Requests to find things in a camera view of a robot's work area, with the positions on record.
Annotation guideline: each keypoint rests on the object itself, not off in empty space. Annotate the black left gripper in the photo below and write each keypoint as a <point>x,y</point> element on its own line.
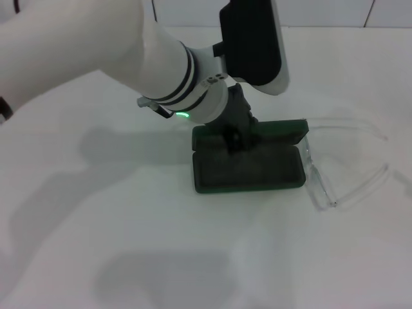
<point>239,106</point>

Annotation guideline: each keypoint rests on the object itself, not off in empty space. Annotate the green glasses case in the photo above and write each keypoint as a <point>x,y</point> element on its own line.
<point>251,174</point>

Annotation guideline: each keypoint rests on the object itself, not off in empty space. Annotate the clear transparent glasses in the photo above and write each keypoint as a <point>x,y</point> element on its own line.
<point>317,190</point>

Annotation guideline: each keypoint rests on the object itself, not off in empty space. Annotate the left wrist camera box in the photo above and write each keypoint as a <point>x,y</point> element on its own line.
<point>251,42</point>

